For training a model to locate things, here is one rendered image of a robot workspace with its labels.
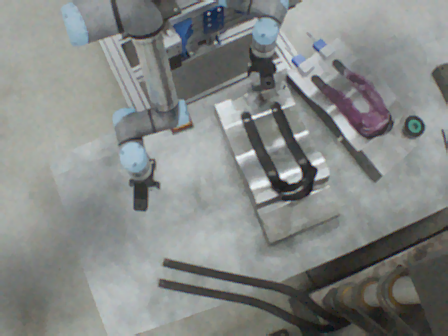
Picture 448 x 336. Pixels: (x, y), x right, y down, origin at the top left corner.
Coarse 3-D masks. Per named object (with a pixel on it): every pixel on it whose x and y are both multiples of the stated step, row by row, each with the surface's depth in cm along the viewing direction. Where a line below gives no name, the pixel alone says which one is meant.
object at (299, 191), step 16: (272, 112) 190; (256, 128) 189; (288, 128) 189; (256, 144) 188; (288, 144) 187; (304, 160) 182; (272, 176) 181; (304, 176) 178; (288, 192) 184; (304, 192) 184
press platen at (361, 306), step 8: (360, 280) 137; (368, 280) 135; (376, 280) 135; (360, 288) 135; (352, 296) 137; (360, 296) 134; (360, 304) 134; (360, 312) 136; (368, 312) 133; (376, 312) 133; (384, 312) 134; (376, 320) 133; (384, 320) 133; (392, 320) 133; (384, 328) 133; (392, 328) 133; (400, 328) 132
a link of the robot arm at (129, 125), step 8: (120, 112) 159; (128, 112) 159; (136, 112) 162; (144, 112) 159; (120, 120) 158; (128, 120) 158; (136, 120) 158; (144, 120) 158; (120, 128) 158; (128, 128) 157; (136, 128) 158; (144, 128) 158; (120, 136) 158; (128, 136) 157; (136, 136) 157; (144, 136) 161; (120, 144) 157
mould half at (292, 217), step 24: (288, 96) 191; (240, 120) 189; (264, 120) 189; (288, 120) 189; (240, 144) 187; (264, 144) 187; (312, 144) 185; (240, 168) 185; (288, 168) 180; (264, 192) 178; (312, 192) 185; (264, 216) 183; (288, 216) 183; (312, 216) 183; (336, 216) 185
